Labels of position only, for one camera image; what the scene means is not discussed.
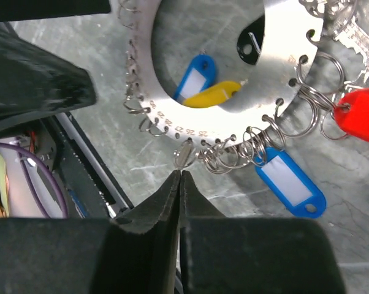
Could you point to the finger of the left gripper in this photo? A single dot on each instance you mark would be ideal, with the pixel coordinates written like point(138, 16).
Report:
point(35, 84)

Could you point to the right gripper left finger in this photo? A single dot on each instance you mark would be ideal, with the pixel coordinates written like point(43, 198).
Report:
point(135, 253)

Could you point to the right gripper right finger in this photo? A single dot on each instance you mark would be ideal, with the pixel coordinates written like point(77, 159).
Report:
point(220, 254)

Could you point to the blue key tag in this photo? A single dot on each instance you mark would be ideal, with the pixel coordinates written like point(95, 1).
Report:
point(294, 189)
point(200, 75)

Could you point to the yellow key tag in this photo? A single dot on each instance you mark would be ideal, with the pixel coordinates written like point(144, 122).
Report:
point(214, 95)

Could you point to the red key tag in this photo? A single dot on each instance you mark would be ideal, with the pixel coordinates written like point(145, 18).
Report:
point(352, 114)

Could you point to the black-headed key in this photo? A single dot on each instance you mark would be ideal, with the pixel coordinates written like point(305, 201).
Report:
point(249, 42)

